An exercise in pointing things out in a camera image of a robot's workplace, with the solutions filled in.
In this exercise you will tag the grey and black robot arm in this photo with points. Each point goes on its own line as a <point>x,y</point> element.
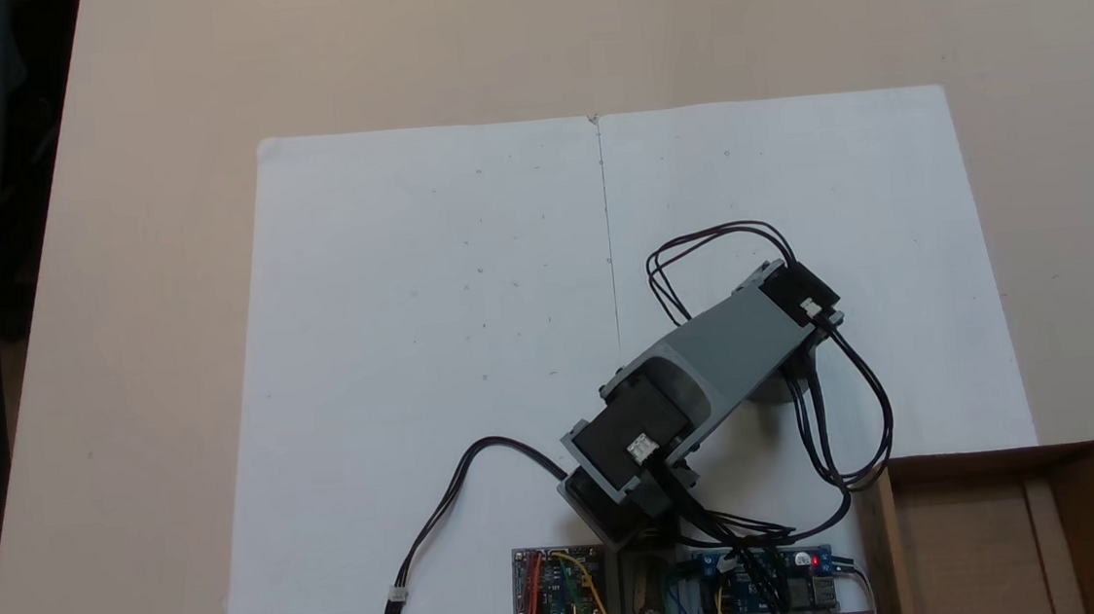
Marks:
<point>725,342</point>

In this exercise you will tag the large white paper sheet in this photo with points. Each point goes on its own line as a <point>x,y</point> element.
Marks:
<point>410,308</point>

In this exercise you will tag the blue circuit board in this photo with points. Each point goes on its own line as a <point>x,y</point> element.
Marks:
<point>803,584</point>

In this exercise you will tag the brown cardboard box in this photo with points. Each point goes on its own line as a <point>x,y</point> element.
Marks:
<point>965,538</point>

